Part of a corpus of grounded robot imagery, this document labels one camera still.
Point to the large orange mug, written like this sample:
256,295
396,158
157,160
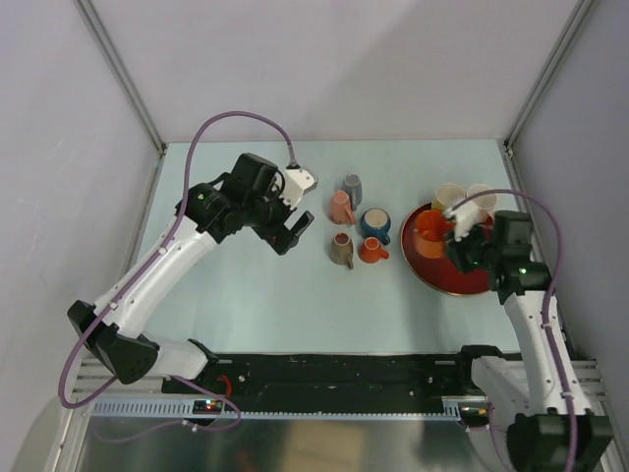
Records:
430,229

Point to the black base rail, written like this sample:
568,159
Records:
339,384

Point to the salmon mug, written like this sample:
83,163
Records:
340,210

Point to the right aluminium frame post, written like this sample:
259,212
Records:
557,56

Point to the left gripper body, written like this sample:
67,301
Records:
268,222

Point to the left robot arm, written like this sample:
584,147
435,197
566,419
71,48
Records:
255,194

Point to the blue mug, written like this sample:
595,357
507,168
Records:
375,222

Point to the aluminium frame post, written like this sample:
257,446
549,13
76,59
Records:
557,56
114,60

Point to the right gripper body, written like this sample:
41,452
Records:
474,251

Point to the pink mug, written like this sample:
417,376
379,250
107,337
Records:
483,201

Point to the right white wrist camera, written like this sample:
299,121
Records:
465,215

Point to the red round tray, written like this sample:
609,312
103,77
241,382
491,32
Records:
439,274

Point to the yellow mug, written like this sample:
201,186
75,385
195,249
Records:
446,195

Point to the brown grey mug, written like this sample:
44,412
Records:
342,250

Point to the left aluminium frame post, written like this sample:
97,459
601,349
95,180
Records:
114,60

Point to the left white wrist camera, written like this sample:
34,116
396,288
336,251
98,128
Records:
298,182

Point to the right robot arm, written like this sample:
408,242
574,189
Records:
548,419

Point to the white slotted cable duct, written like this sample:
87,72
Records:
121,407

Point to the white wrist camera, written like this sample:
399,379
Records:
298,182
465,215

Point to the grey purple mug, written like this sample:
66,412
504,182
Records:
353,187

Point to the small orange mug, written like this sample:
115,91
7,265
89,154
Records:
372,252

